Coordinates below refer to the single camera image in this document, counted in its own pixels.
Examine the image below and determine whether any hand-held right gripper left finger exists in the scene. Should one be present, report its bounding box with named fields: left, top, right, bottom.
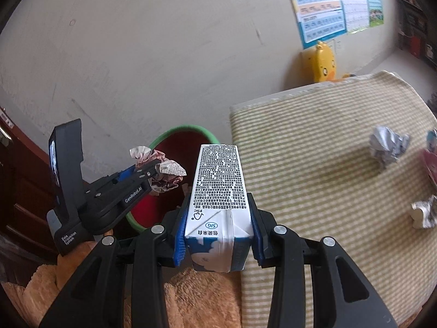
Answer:
left=39, top=193, right=190, bottom=328

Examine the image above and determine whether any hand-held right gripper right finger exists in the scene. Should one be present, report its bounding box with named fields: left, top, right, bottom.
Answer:
left=246, top=193, right=399, bottom=328

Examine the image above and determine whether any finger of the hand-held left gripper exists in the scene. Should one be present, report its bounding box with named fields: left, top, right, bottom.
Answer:
left=116, top=165, right=139, bottom=182
left=135, top=159, right=162, bottom=188

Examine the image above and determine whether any red grey wrapper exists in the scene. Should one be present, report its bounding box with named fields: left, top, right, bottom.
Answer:
left=130, top=146, right=187, bottom=195

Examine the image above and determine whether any green rimmed red bin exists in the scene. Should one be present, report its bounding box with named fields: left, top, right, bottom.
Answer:
left=126, top=125, right=221, bottom=232

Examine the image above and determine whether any blue white milk carton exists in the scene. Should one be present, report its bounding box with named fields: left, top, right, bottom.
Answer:
left=184, top=143, right=255, bottom=273

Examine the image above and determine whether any person's left forearm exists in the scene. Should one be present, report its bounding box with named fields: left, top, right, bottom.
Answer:
left=2, top=230, right=115, bottom=328

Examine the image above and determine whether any dark wooden cabinet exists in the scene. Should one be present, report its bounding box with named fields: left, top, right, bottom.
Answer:
left=0, top=107, right=69, bottom=281

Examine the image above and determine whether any fuzzy peach clothing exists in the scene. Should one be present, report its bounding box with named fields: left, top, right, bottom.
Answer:
left=118, top=266, right=243, bottom=328

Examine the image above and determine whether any checked green tablecloth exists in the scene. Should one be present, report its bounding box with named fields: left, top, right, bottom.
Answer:
left=229, top=70, right=437, bottom=328

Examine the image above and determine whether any silver foil packet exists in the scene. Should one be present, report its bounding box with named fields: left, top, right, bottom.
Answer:
left=369, top=126, right=410, bottom=169

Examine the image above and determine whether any crumpled printed paper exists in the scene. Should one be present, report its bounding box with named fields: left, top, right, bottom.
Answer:
left=411, top=195, right=437, bottom=229

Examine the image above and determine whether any maroon wrapper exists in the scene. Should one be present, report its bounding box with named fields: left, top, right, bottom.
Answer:
left=421, top=148, right=437, bottom=187

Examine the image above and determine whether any yellow duck toy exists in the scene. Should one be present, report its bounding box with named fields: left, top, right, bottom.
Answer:
left=301, top=40, right=357, bottom=83

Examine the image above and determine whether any white wall socket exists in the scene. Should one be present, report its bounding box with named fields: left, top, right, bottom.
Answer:
left=327, top=37, right=344, bottom=55

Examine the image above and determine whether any blue bordered wall poster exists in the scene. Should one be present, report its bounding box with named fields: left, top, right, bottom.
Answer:
left=282, top=0, right=347, bottom=50

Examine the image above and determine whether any white chart wall poster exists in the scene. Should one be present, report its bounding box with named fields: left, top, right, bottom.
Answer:
left=333, top=0, right=371, bottom=35

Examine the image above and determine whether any dark wall shelf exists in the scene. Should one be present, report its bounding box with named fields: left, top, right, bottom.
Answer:
left=394, top=0, right=437, bottom=65

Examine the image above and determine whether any green bordered wall poster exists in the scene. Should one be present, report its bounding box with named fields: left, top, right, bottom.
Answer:
left=360, top=0, right=383, bottom=28

